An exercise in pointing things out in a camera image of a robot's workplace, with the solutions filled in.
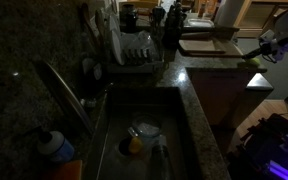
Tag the wooden cabinet under counter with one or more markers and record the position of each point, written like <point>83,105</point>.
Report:
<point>228,97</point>

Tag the light wooden cutting board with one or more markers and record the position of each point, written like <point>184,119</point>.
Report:
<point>201,46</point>

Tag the curved chrome faucet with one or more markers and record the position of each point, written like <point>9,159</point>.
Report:
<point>64,96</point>

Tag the large lower wooden cutting board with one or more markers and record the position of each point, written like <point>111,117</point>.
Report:
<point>232,50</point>

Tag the dark bottle in sink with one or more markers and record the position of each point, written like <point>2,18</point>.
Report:
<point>160,165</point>

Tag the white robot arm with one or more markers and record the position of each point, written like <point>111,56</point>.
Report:
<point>273,44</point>

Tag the yellow item in sink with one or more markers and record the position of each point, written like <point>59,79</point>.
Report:
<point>135,145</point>

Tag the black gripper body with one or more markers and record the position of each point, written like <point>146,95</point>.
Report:
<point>264,50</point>

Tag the blue white soap dispenser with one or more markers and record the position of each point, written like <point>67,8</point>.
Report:
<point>53,145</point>

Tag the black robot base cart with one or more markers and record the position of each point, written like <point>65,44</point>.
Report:
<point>263,143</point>

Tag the black knife block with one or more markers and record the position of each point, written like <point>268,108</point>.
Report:
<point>174,25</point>

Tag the white dish rack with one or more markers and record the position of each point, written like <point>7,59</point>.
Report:
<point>140,54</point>

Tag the glass bowl in sink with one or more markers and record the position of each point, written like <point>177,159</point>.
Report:
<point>146,126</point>

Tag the stainless steel sink basin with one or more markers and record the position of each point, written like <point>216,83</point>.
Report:
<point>110,158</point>

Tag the white paper towel roll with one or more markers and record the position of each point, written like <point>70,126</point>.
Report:
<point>228,12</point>

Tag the white plate in rack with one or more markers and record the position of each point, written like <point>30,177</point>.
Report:
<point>116,47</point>

